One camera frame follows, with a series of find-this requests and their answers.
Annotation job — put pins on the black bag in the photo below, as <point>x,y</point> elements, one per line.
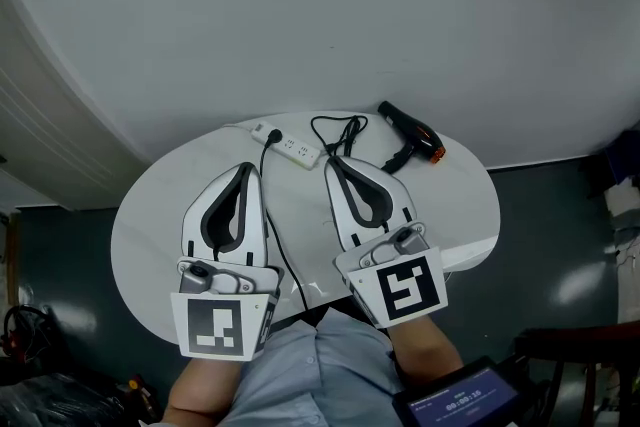
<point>55,402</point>

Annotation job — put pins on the person's right forearm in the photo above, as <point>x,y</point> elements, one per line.
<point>425,350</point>

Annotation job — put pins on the white power strip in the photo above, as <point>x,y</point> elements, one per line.
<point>300,154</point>

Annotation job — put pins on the pile of white packing clutter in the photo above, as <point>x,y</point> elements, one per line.
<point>625,215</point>

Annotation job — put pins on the person's left forearm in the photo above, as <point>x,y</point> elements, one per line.
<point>200,390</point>

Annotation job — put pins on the light blue shirt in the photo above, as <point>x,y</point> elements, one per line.
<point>315,375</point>

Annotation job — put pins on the dark wooden chair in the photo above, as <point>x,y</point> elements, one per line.
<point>575,345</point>

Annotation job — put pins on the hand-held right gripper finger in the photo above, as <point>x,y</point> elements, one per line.
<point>340,215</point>
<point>397,202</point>

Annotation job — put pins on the black orange hair dryer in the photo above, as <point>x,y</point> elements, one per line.
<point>412,134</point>

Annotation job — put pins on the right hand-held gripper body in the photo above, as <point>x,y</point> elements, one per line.
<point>407,290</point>

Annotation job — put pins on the black tablet with lit screen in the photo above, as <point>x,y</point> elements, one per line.
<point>460,400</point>

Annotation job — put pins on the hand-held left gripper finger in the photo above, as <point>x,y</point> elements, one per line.
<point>192,235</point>
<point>256,225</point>

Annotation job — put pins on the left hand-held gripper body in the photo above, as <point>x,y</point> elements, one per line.
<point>215,330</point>

